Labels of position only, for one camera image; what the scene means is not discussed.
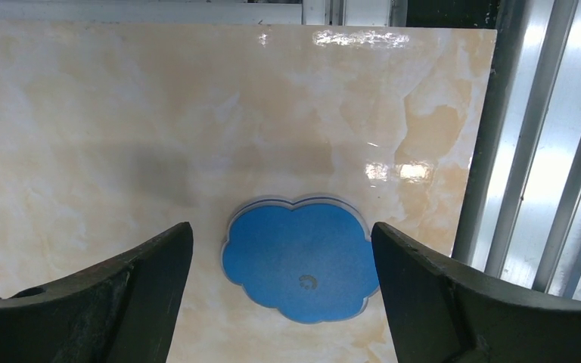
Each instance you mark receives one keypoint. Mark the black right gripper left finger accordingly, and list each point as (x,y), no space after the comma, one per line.
(123,309)

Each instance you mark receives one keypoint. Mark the aluminium frame rail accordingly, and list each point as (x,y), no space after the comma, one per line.
(521,217)

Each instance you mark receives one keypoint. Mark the blue cloud shaped coaster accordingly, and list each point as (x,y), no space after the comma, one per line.
(309,258)

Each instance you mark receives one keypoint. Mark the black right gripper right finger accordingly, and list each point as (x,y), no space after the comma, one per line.
(441,310)

